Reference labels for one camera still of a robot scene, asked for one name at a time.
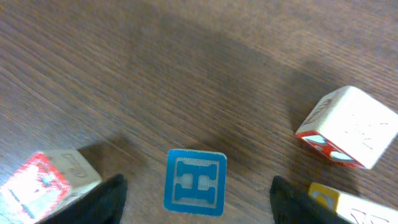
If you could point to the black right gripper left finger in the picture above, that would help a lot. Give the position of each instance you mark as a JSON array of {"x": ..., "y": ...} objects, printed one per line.
[{"x": 102, "y": 205}]

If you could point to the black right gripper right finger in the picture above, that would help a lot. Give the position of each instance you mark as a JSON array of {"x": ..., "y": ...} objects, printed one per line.
[{"x": 291, "y": 205}]

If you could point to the red number 6 block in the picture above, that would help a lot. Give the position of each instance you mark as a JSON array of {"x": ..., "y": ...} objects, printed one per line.
[{"x": 46, "y": 183}]

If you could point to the blue letter H block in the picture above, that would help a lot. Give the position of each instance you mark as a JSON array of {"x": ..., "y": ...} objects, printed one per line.
[{"x": 195, "y": 182}]

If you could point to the plain K wooden block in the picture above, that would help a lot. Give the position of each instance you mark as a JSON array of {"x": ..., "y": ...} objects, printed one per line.
[{"x": 353, "y": 208}]

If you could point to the red X wooden block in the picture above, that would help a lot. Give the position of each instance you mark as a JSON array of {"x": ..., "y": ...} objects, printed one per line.
[{"x": 350, "y": 128}]

